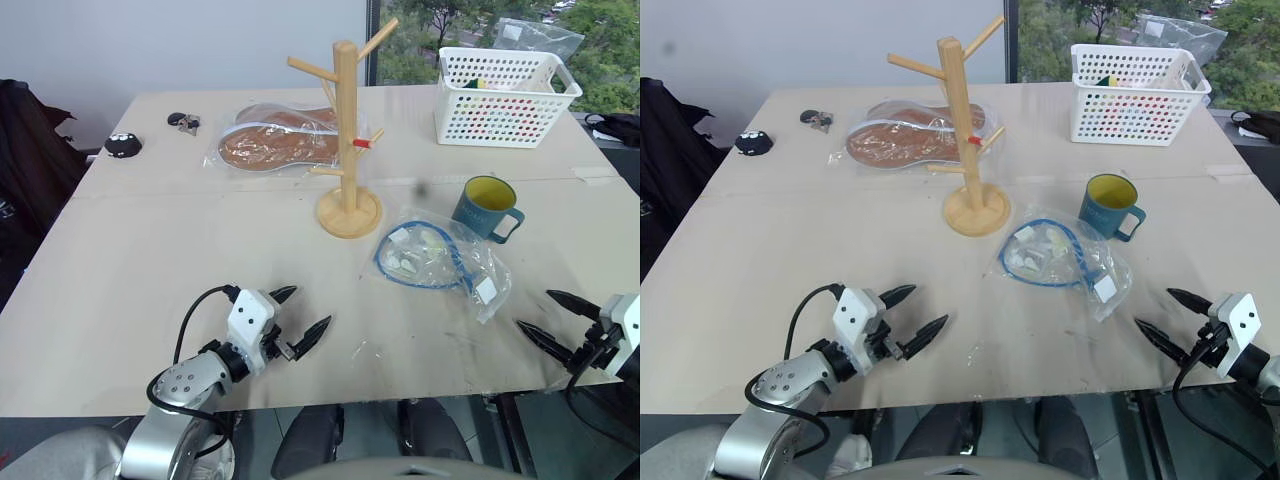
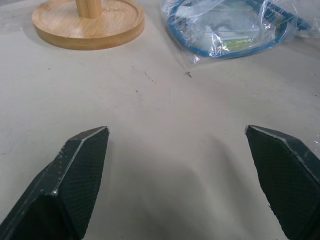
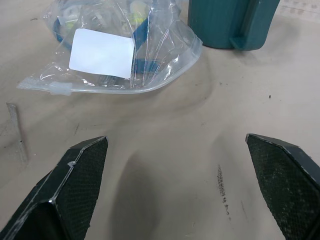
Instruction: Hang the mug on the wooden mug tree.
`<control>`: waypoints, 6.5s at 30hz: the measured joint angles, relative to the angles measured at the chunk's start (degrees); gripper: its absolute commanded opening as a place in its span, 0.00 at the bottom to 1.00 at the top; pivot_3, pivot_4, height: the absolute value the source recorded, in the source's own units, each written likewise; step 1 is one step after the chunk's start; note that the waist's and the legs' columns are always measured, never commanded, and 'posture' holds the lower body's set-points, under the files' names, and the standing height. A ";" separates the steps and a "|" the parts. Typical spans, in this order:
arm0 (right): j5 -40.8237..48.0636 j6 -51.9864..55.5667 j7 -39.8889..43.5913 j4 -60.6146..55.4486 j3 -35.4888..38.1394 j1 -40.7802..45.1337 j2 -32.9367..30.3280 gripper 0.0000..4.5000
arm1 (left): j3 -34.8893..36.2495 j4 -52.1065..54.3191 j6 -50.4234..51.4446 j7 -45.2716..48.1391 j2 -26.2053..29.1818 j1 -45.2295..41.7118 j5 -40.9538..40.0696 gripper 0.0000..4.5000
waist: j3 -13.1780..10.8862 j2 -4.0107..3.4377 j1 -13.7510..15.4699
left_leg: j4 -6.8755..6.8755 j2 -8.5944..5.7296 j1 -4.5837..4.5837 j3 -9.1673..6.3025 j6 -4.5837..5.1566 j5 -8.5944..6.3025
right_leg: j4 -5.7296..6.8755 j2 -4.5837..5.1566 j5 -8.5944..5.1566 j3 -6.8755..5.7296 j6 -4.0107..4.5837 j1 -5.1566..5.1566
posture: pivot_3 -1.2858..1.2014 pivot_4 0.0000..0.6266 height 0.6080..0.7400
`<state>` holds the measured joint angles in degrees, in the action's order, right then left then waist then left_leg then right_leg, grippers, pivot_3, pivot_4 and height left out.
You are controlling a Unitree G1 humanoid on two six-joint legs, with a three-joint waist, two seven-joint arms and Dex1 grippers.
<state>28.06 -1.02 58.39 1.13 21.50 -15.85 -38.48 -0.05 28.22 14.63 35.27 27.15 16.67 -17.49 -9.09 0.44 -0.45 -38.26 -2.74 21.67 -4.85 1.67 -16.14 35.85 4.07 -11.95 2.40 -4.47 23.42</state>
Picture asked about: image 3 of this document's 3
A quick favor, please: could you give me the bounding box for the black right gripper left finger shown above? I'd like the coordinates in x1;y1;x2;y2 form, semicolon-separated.
0;135;109;240

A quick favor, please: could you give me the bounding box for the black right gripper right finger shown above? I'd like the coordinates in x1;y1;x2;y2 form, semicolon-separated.
245;133;320;240

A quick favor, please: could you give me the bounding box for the teal plastic mug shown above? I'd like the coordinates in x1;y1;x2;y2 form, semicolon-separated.
187;0;281;52

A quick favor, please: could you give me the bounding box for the clear tape strip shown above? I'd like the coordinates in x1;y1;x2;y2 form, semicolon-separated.
5;102;30;163

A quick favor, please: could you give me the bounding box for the white blank label sticker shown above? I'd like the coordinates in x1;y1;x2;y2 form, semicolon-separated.
68;28;136;79

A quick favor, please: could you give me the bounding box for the clear plastic zip bag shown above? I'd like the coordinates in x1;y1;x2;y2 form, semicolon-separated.
16;0;203;97

